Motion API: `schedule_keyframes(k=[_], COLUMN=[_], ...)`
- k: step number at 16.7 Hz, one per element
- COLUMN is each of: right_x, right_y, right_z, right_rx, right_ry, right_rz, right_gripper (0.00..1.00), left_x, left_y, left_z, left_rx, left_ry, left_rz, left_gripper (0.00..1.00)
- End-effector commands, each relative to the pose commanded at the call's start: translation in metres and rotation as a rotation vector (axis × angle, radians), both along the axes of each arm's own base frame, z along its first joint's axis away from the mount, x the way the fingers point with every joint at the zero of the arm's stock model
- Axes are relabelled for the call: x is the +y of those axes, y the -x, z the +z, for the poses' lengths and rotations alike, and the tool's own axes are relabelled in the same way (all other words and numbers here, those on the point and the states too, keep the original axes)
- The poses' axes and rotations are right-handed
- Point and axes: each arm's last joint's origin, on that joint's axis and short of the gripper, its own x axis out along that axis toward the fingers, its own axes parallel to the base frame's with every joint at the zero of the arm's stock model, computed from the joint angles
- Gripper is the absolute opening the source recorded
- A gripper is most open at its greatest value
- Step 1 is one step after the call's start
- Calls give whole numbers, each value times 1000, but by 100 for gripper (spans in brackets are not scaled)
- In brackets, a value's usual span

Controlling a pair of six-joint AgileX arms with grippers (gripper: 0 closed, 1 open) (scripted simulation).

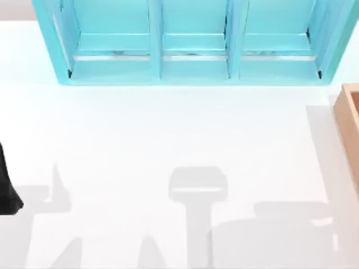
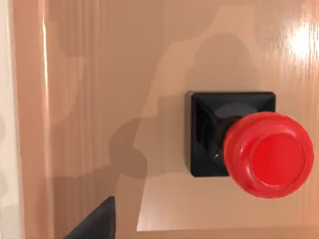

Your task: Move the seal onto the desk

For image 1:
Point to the light blue rack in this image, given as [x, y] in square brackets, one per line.
[193, 42]

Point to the shallow salmon-coloured box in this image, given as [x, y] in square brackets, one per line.
[347, 123]

